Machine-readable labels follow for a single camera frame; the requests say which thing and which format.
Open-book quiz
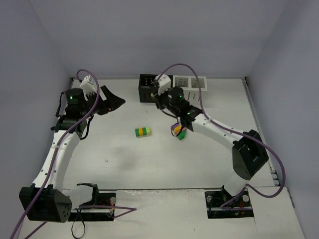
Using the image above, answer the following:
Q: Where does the dark green lego piece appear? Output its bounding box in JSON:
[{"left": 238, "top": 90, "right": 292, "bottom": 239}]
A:
[{"left": 177, "top": 131, "right": 186, "bottom": 140}]

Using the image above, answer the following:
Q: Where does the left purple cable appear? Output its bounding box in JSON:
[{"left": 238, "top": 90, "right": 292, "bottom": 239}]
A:
[{"left": 9, "top": 69, "right": 138, "bottom": 239}]

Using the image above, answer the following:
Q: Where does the purple cable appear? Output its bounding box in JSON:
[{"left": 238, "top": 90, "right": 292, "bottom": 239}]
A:
[
  {"left": 9, "top": 69, "right": 138, "bottom": 239},
  {"left": 156, "top": 64, "right": 286, "bottom": 210}
]

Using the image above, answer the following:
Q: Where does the white slotted double container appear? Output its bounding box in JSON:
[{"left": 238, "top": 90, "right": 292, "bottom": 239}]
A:
[{"left": 172, "top": 75, "right": 208, "bottom": 105}]

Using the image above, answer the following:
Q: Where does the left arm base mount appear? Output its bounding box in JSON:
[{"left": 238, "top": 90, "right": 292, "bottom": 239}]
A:
[{"left": 64, "top": 183, "right": 116, "bottom": 222}]

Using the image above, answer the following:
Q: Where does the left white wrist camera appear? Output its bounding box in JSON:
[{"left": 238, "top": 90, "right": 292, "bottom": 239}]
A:
[{"left": 80, "top": 75, "right": 97, "bottom": 97}]

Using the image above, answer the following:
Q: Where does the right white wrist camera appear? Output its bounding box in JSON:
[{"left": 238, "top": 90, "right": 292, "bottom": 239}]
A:
[{"left": 154, "top": 74, "right": 171, "bottom": 96}]

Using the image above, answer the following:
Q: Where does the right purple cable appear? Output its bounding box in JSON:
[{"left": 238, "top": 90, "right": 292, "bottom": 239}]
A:
[{"left": 156, "top": 64, "right": 286, "bottom": 210}]

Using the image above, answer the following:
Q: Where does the yellow curved lego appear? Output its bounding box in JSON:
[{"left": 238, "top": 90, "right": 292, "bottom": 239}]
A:
[{"left": 174, "top": 125, "right": 181, "bottom": 134}]

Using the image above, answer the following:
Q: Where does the green yellow lego bar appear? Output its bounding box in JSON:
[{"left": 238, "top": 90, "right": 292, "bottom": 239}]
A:
[{"left": 135, "top": 127, "right": 152, "bottom": 137}]

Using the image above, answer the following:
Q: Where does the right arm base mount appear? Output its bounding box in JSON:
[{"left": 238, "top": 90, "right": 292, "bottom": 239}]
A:
[{"left": 204, "top": 188, "right": 254, "bottom": 219}]

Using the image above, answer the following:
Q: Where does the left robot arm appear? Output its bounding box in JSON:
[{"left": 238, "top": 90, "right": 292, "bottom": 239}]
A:
[{"left": 19, "top": 86, "right": 126, "bottom": 223}]

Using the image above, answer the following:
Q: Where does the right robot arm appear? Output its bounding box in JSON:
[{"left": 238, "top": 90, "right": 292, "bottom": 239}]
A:
[{"left": 151, "top": 87, "right": 269, "bottom": 201}]

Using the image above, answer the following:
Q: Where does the black slotted double container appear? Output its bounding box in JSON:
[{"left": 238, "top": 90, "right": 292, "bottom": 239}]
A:
[{"left": 138, "top": 74, "right": 158, "bottom": 103}]

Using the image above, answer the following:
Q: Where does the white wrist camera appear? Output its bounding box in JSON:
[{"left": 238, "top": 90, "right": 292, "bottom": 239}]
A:
[
  {"left": 80, "top": 75, "right": 97, "bottom": 97},
  {"left": 154, "top": 74, "right": 171, "bottom": 96}
]

